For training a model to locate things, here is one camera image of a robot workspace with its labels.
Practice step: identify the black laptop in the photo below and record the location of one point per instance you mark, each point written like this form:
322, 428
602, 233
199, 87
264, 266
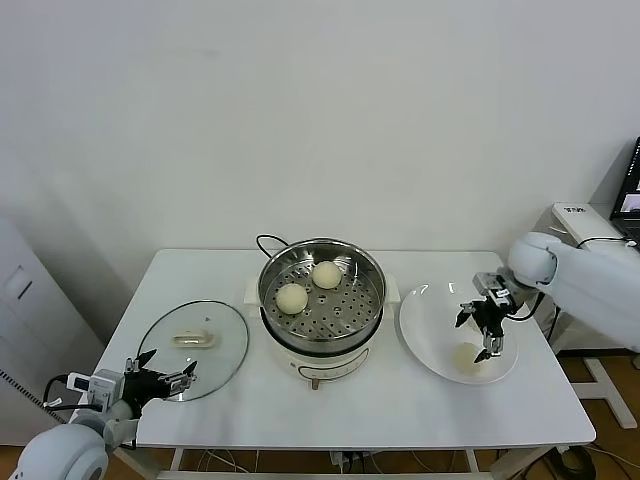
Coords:
630, 200

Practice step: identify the stainless steel steamer basket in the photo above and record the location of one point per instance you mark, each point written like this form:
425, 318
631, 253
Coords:
350, 310

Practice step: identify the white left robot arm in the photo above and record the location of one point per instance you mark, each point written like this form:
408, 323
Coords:
60, 450

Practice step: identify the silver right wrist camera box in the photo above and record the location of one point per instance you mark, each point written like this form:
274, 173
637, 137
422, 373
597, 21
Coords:
492, 286

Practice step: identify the white side desk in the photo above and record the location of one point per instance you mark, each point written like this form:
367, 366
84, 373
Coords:
590, 220

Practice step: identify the cream electric cooker base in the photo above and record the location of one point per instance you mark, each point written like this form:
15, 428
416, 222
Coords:
325, 367

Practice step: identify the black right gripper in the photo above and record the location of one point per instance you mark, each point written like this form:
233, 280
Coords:
492, 315

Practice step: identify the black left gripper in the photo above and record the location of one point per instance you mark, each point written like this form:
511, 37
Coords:
141, 386

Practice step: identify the white round plate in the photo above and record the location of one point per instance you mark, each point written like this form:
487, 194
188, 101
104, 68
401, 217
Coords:
430, 330

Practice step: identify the white cabinet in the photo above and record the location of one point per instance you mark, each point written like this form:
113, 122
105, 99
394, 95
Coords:
30, 310

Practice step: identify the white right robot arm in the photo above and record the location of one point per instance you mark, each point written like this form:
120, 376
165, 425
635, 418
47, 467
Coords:
590, 280

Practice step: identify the white metal table frame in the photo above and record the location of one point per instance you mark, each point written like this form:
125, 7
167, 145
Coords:
175, 457

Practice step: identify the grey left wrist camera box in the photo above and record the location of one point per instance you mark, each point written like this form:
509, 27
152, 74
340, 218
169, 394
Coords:
102, 387

